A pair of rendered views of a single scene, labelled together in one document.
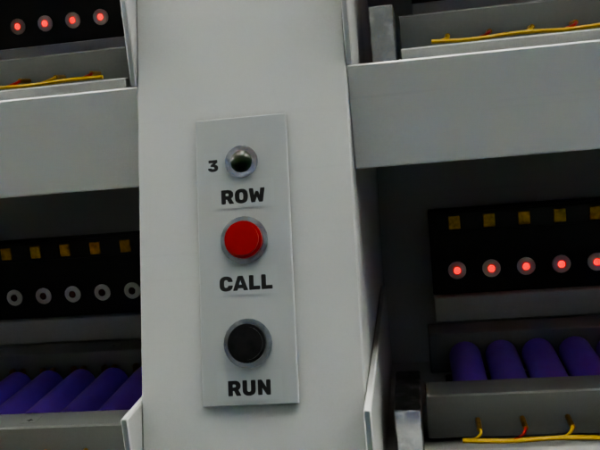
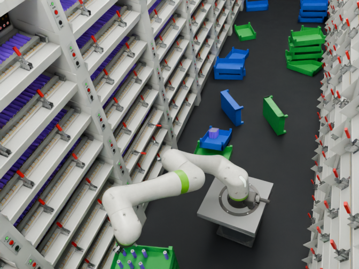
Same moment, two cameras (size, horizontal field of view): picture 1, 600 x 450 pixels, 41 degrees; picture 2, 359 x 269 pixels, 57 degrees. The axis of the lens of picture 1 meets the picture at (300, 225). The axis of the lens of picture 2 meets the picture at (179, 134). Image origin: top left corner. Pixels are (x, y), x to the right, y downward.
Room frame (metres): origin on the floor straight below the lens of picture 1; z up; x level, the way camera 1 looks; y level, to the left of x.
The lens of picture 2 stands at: (-0.35, 1.85, 2.08)
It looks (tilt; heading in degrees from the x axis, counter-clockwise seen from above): 44 degrees down; 289
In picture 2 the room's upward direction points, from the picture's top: 11 degrees counter-clockwise
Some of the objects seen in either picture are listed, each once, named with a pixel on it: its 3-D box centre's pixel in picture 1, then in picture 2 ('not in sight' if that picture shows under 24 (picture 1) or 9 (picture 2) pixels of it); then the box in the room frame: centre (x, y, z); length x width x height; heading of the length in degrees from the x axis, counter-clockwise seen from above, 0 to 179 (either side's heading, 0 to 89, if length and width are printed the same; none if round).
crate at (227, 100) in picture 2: not in sight; (232, 107); (-0.11, -0.49, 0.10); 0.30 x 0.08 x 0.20; 121
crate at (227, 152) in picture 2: not in sight; (212, 154); (0.02, 0.05, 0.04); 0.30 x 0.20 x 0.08; 171
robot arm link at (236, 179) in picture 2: not in sight; (235, 182); (-0.23, 0.65, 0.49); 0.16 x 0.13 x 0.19; 139
